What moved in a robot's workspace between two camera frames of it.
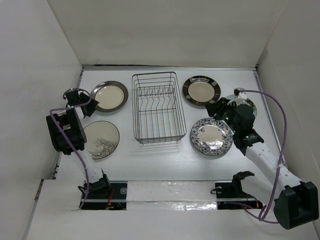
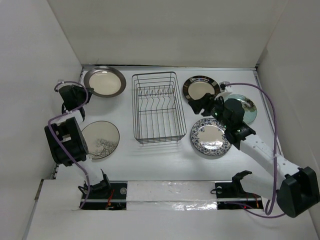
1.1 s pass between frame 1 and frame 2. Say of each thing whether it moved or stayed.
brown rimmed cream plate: moved
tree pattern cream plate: stayed
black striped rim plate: stayed
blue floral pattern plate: stayed
